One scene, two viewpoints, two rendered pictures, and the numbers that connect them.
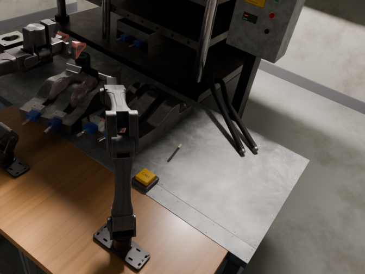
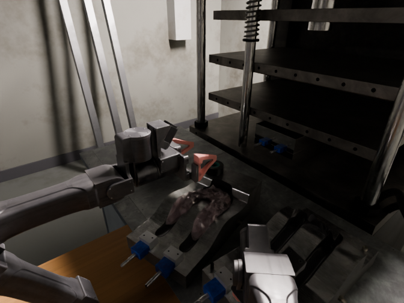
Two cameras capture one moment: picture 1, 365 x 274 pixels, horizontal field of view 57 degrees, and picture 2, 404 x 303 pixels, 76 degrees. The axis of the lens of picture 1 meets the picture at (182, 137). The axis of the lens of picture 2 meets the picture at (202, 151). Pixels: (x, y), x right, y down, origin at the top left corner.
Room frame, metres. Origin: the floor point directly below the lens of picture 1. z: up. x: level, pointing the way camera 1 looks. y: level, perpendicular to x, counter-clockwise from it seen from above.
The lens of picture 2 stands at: (0.68, 0.23, 1.52)
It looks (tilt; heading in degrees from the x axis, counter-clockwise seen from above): 28 degrees down; 26
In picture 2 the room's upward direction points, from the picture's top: straight up
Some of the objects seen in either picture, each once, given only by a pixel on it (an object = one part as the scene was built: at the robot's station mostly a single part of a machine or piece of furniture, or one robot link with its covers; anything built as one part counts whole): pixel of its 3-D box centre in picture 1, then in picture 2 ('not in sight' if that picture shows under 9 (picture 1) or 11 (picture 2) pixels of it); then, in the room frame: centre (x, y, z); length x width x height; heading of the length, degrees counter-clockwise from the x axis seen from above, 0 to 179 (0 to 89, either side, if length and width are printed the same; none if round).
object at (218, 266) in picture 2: (141, 113); (295, 261); (1.28, 0.21, 0.87); 0.50 x 0.26 x 0.14; 153
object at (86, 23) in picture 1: (155, 41); (297, 145); (2.33, 0.34, 0.75); 1.30 x 0.84 x 0.06; 63
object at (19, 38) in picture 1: (11, 42); not in sight; (1.75, 1.10, 0.83); 0.17 x 0.13 x 0.06; 153
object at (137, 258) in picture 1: (121, 240); not in sight; (0.62, 0.13, 0.84); 0.20 x 0.07 x 0.08; 64
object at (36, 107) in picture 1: (32, 116); (137, 252); (1.11, 0.67, 0.85); 0.13 x 0.05 x 0.05; 170
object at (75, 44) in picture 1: (74, 46); (198, 160); (1.18, 0.48, 1.20); 0.09 x 0.07 x 0.07; 154
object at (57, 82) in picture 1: (75, 83); (201, 203); (1.36, 0.57, 0.90); 0.26 x 0.18 x 0.08; 170
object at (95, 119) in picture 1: (89, 129); (211, 292); (1.07, 0.39, 0.89); 0.13 x 0.05 x 0.05; 153
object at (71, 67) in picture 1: (75, 90); (201, 211); (1.37, 0.57, 0.85); 0.50 x 0.26 x 0.11; 170
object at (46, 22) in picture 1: (52, 34); (165, 143); (1.13, 0.55, 1.25); 0.07 x 0.06 x 0.11; 64
